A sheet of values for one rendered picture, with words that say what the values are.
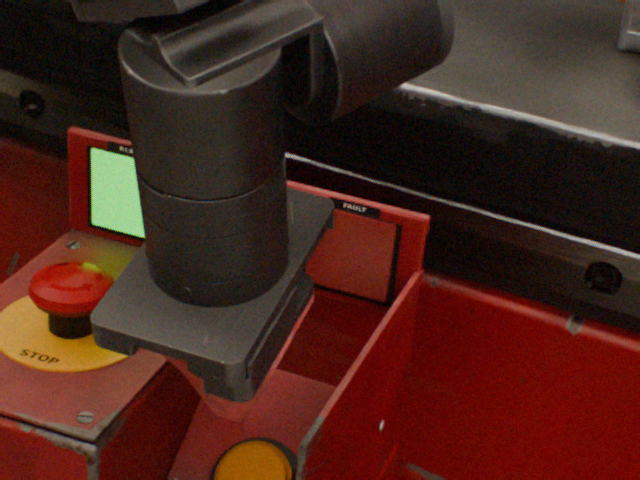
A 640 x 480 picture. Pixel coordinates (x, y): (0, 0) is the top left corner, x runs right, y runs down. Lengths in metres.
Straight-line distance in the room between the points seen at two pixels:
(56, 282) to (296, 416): 0.14
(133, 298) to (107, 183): 0.19
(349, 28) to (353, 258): 0.20
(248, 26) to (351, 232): 0.21
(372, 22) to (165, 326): 0.14
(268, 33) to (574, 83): 0.29
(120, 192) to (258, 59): 0.26
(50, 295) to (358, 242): 0.15
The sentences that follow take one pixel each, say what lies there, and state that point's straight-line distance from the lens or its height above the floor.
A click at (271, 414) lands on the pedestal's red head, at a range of 0.66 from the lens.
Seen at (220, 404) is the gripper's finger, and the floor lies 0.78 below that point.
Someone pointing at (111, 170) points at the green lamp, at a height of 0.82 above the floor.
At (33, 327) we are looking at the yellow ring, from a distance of 0.65.
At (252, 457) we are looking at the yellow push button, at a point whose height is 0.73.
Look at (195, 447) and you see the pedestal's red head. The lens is 0.67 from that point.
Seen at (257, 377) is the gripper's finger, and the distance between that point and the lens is 0.51.
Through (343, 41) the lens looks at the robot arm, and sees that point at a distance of 0.48.
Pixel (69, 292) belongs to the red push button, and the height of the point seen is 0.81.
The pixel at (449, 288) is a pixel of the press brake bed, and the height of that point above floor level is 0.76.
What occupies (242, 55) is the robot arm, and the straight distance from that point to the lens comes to 0.45.
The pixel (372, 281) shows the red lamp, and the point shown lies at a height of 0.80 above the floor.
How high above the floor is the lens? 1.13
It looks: 29 degrees down
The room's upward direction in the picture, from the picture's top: 5 degrees clockwise
